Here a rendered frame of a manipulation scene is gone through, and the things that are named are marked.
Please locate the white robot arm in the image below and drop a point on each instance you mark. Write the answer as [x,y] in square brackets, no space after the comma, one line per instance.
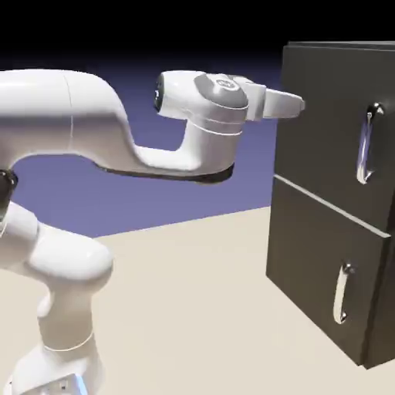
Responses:
[92,123]

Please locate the dark grey cabinet door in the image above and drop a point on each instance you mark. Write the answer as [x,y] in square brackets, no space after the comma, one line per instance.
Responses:
[324,129]
[314,262]

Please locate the dark grey cabinet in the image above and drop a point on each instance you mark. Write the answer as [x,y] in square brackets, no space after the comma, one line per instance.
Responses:
[324,216]

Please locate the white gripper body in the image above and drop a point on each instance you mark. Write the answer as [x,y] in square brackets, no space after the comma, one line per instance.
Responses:
[282,103]

